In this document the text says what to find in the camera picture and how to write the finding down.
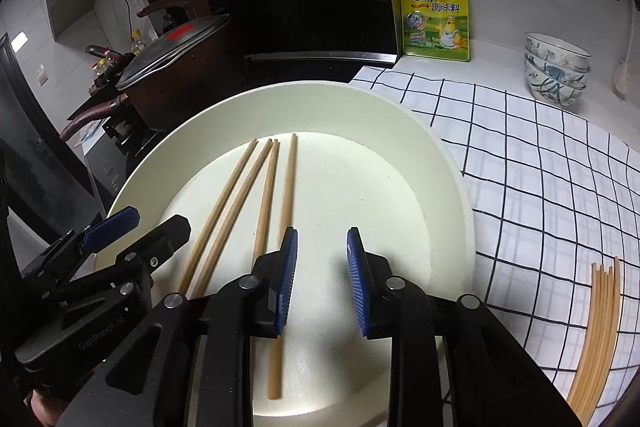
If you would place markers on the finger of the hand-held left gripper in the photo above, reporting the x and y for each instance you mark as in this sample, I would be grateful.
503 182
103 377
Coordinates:
160 239
112 224

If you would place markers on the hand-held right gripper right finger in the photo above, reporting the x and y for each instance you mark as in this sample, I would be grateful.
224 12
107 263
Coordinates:
357 287

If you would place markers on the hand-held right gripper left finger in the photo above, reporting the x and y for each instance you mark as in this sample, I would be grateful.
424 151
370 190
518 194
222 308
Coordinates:
284 282

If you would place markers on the wooden chopstick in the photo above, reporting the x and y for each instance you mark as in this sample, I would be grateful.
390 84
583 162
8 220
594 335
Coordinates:
612 332
596 332
586 332
219 212
234 212
601 332
606 332
264 202
591 332
289 187

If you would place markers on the white round plate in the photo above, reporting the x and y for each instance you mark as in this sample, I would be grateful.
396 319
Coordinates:
375 157

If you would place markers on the person's left hand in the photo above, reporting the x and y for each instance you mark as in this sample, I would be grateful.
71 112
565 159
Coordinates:
45 409

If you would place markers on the dark sauce bottle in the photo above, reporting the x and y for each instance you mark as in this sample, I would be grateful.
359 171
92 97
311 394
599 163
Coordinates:
99 71
112 64

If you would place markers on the yellow oil bottle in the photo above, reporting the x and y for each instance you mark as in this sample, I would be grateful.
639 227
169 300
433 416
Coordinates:
142 41
135 46

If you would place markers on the grey pot lid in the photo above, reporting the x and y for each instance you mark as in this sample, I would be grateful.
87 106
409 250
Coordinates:
165 52

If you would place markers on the white black checkered cloth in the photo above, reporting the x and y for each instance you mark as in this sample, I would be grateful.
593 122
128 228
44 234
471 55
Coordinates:
525 182

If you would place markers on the floral ceramic bowl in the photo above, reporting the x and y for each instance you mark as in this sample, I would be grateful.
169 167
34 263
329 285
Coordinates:
555 54
555 96
560 76

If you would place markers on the yellow seasoning pouch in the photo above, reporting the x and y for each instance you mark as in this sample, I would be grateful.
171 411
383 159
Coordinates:
437 17

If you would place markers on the white wall switch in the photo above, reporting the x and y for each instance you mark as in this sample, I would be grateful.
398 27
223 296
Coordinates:
43 78

